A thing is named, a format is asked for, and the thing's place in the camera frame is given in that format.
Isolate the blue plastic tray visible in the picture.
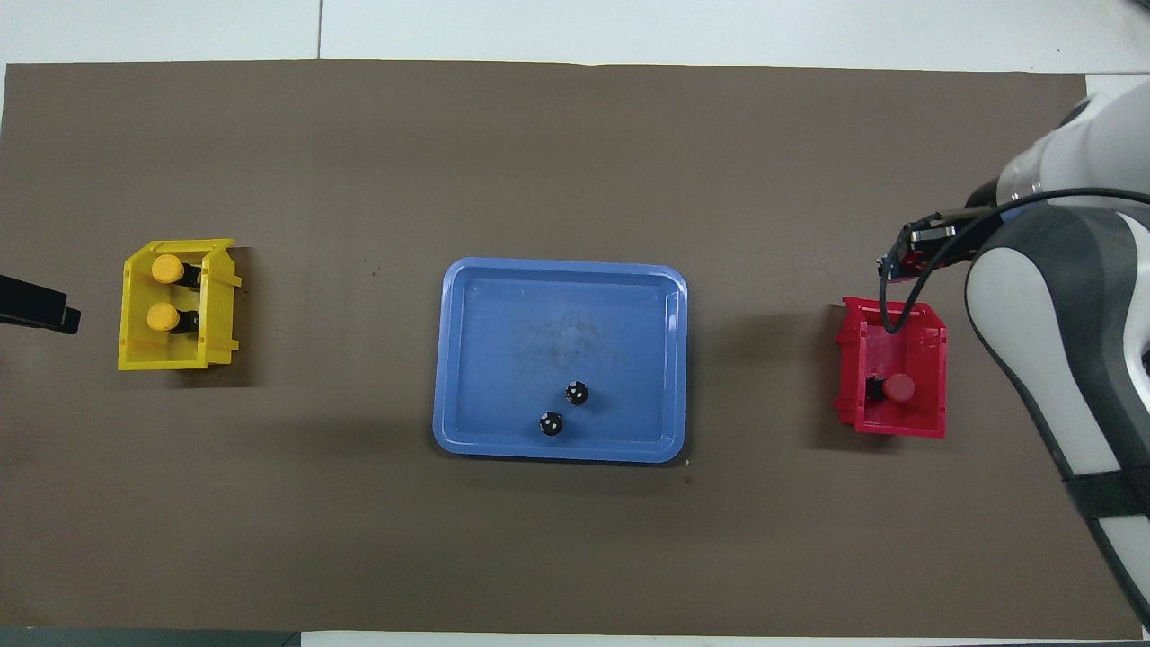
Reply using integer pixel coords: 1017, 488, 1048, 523
432, 257, 689, 465

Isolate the yellow push button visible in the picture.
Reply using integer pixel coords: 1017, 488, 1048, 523
146, 301, 199, 335
150, 254, 203, 290

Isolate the brown paper table mat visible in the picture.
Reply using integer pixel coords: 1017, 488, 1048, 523
0, 59, 1144, 641

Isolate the yellow plastic parts bin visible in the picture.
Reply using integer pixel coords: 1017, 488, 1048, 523
118, 238, 243, 371

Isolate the red plastic parts bin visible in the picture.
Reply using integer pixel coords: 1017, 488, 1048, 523
833, 297, 949, 439

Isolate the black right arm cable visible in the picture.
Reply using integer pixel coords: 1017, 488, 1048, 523
879, 187, 1150, 336

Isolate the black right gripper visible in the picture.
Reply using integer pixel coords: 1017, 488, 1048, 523
878, 178, 1007, 284

